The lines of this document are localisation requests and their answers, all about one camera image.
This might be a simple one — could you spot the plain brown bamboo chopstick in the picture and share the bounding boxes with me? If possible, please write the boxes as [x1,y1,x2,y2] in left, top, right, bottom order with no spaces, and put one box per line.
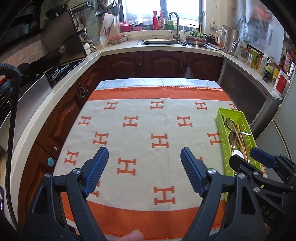
[235,132,244,154]

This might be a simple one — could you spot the round steel serving spoon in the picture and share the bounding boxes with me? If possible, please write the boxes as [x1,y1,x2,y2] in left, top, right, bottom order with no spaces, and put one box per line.
[225,118,251,136]

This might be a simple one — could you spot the white ceramic soup spoon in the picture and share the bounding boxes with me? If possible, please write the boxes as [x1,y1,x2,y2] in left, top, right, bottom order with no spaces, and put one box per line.
[233,150,244,159]

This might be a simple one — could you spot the large steel spoon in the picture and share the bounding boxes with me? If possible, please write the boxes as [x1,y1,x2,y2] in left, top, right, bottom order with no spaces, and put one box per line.
[228,131,237,154]

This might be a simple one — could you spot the steel fork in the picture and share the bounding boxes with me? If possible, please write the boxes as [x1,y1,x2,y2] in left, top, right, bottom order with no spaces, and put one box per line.
[221,113,226,124]

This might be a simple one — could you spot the chrome kitchen faucet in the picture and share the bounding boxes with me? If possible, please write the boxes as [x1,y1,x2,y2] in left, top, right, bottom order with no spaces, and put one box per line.
[167,11,181,43]

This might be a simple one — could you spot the person's left hand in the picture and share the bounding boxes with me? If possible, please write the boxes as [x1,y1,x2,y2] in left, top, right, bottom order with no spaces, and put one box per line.
[117,230,144,241]

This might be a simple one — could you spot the green plastic utensil tray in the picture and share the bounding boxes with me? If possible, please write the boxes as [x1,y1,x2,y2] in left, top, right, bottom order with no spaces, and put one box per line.
[215,107,265,201]

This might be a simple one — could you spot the grey frosted door cabinet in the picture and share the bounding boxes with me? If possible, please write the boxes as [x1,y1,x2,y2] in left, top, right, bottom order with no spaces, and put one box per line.
[218,58,283,138]

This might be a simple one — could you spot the orange white H-pattern blanket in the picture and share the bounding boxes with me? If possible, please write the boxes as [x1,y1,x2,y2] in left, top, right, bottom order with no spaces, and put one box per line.
[54,86,235,240]

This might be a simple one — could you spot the wooden lower cabinets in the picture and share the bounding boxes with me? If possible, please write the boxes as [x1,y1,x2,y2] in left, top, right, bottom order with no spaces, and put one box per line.
[18,51,223,227]

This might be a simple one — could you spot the gas stove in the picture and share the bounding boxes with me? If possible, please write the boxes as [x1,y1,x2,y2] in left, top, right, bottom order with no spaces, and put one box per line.
[45,59,84,88]

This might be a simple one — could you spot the glass pitcher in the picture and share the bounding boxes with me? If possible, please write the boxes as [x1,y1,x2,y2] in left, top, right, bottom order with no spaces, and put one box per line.
[232,40,247,62]

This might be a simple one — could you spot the steel electric kettle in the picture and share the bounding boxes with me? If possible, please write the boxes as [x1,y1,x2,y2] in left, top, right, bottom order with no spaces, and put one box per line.
[215,25,239,53]

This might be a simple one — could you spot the potted green plant bowl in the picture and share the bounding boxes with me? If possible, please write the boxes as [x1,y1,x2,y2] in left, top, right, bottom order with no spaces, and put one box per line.
[185,31,208,46]

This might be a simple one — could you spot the black range hood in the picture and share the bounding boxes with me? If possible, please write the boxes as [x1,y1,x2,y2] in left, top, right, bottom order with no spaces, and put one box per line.
[0,0,87,77]

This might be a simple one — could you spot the red spray bottle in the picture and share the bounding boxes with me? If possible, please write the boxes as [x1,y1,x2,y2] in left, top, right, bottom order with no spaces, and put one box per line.
[153,11,159,30]

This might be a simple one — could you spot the wooden cutting board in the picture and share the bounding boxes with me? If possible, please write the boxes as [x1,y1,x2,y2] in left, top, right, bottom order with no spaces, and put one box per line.
[99,13,120,38]

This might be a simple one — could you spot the black cable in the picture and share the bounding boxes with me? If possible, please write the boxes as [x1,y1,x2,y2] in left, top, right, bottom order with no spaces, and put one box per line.
[0,63,22,232]

